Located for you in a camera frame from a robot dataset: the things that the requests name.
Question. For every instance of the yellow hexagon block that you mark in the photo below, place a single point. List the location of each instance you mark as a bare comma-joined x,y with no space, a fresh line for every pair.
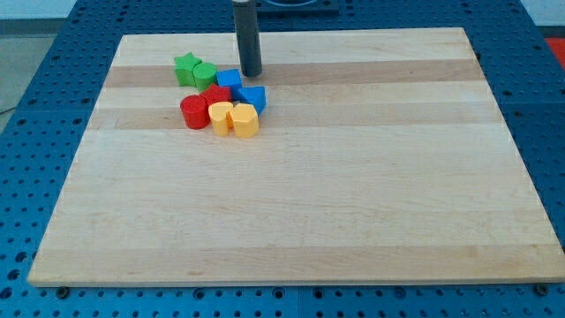
245,120

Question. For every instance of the blue triangle block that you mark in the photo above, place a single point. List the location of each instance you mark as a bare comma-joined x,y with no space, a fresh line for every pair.
255,96

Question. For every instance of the yellow heart block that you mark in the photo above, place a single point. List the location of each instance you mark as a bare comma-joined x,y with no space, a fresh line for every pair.
220,117

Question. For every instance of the red star block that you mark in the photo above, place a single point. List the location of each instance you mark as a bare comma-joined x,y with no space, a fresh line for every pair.
215,93

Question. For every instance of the blue cube block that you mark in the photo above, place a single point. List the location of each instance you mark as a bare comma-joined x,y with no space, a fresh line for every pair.
232,79

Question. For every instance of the large wooden board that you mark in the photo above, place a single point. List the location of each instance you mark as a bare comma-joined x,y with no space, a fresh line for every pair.
382,158

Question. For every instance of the red cylinder block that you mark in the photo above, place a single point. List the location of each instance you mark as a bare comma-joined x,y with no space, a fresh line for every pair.
194,111

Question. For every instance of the green cylinder block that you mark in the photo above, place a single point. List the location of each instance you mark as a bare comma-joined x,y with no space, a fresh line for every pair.
204,75

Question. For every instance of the green star block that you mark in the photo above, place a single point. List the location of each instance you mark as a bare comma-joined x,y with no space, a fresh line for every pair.
184,66

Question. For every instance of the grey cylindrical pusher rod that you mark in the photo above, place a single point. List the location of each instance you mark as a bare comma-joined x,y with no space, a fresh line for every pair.
248,38

